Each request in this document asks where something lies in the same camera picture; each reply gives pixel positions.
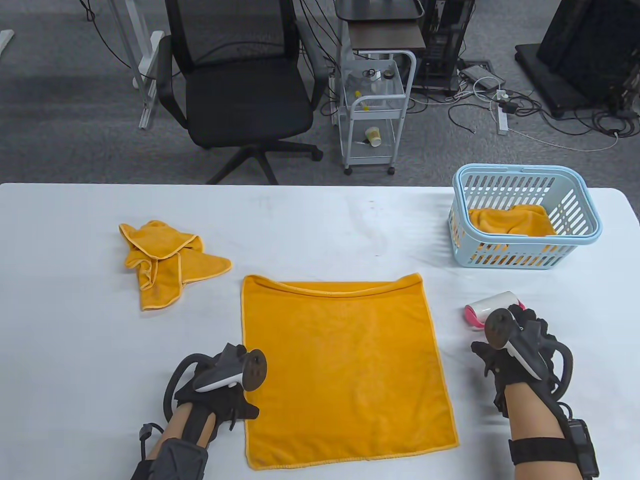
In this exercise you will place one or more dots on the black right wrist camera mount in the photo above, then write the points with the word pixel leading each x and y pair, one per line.
pixel 582 445

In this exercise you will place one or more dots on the pink lint roller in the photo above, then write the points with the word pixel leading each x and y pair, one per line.
pixel 492 304

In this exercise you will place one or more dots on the white desk foot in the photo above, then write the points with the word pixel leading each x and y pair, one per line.
pixel 4 40

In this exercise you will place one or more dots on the black computer tower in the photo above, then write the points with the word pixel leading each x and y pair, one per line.
pixel 442 45

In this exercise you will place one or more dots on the white power strip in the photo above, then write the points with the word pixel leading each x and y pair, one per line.
pixel 502 120

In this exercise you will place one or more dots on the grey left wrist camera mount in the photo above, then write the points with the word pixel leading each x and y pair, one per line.
pixel 180 460

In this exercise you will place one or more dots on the black mesh office chair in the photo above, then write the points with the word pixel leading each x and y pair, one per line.
pixel 245 95

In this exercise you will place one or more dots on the grey right hand controller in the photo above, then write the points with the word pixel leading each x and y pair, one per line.
pixel 497 327

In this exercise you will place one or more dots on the dark side table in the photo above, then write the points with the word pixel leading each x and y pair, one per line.
pixel 385 35

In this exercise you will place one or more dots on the white rolling cart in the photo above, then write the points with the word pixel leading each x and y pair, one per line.
pixel 376 113

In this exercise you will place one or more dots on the light blue plastic basket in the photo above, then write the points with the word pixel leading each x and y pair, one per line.
pixel 520 170

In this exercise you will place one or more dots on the paper cup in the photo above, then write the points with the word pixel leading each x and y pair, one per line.
pixel 373 136

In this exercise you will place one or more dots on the grey left hand controller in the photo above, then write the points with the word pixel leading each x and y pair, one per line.
pixel 220 375

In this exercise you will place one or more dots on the white desk leg frame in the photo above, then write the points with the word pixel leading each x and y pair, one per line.
pixel 150 85

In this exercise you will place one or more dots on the person's left forearm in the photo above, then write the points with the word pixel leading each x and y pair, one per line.
pixel 175 425

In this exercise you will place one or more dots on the grey hand controller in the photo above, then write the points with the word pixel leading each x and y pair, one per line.
pixel 497 327
pixel 220 375

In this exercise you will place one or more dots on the person's left hand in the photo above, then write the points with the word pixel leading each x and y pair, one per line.
pixel 220 405

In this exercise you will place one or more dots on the person's right hand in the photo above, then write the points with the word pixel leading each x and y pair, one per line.
pixel 510 370

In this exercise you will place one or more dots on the black monitor stand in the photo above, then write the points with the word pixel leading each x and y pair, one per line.
pixel 585 45

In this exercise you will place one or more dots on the yellow square towel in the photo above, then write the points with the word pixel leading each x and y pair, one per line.
pixel 350 375
pixel 510 220
pixel 160 285

